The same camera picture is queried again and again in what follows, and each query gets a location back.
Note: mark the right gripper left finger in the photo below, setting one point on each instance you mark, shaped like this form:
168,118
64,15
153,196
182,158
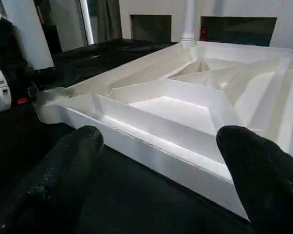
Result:
58,180

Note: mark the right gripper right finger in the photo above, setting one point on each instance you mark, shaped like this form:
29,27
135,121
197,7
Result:
266,182

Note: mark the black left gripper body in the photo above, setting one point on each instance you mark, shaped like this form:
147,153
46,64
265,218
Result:
12,61

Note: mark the white table frame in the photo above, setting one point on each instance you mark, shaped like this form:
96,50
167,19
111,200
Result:
185,85

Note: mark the black work mat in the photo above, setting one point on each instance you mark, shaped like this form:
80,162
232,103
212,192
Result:
124,195

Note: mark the beige curtain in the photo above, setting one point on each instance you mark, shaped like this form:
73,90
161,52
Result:
107,19

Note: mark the white door frame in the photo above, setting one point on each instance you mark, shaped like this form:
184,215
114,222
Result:
86,22

